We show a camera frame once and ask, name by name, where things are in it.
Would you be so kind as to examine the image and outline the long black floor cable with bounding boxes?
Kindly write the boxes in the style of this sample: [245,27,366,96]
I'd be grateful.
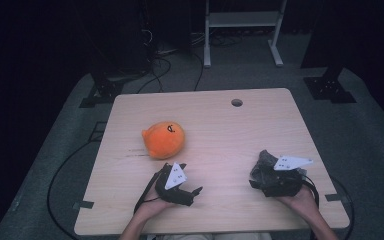
[46,139,105,240]

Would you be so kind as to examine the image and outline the grey tape strip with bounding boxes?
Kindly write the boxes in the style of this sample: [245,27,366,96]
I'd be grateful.
[324,192,351,203]
[72,199,95,211]

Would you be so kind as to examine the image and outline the white metal stand frame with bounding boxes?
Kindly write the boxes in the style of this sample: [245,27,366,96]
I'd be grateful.
[203,0,289,69]

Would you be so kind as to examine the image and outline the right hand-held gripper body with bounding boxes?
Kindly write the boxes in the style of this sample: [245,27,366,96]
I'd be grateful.
[251,155,314,198]

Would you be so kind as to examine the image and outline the orange plush toy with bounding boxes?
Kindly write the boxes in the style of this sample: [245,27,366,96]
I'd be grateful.
[141,121,186,160]

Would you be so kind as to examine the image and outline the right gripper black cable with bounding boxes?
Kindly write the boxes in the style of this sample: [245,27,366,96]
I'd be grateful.
[300,174,321,208]

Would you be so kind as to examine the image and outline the black stand with base plate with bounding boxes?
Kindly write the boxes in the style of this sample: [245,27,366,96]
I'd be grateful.
[300,0,358,105]
[78,64,125,109]

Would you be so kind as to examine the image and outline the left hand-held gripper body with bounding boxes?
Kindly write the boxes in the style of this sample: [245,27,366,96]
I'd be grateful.
[154,162,196,207]

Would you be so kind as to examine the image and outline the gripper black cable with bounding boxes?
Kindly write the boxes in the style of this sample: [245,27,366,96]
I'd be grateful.
[300,174,321,208]
[133,170,164,215]

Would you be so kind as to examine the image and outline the bundle of black floor cables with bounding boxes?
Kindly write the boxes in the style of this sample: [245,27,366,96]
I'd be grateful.
[135,28,205,95]

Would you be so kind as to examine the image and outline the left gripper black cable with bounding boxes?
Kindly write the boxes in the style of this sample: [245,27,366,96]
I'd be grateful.
[133,170,164,215]

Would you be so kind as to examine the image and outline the person's right hand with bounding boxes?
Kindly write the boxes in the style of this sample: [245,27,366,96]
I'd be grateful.
[275,185,320,222]

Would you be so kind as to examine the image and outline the person's left hand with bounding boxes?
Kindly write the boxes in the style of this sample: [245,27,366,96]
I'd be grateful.
[134,186,178,222]

